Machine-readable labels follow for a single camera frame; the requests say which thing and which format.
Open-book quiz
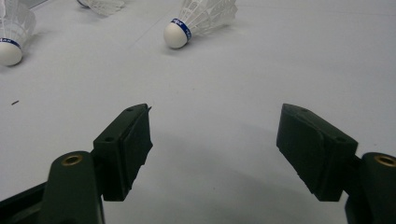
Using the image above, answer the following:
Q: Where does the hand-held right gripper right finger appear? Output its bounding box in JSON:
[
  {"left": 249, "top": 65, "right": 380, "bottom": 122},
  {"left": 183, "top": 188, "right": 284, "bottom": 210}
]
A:
[{"left": 276, "top": 103, "right": 360, "bottom": 203}]

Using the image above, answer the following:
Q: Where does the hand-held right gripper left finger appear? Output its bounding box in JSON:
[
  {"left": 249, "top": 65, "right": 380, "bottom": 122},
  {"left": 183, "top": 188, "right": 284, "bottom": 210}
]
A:
[{"left": 92, "top": 103, "right": 154, "bottom": 203}]

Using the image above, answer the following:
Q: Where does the white shuttlecock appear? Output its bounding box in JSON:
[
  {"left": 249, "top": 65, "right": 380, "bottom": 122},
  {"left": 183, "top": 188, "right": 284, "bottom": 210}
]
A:
[
  {"left": 163, "top": 0, "right": 239, "bottom": 50},
  {"left": 76, "top": 0, "right": 126, "bottom": 18},
  {"left": 0, "top": 0, "right": 37, "bottom": 67}
]

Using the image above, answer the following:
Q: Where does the white table cover sheet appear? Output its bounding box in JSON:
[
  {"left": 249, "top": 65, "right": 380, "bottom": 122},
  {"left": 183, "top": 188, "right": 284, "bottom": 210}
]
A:
[{"left": 0, "top": 0, "right": 396, "bottom": 224}]

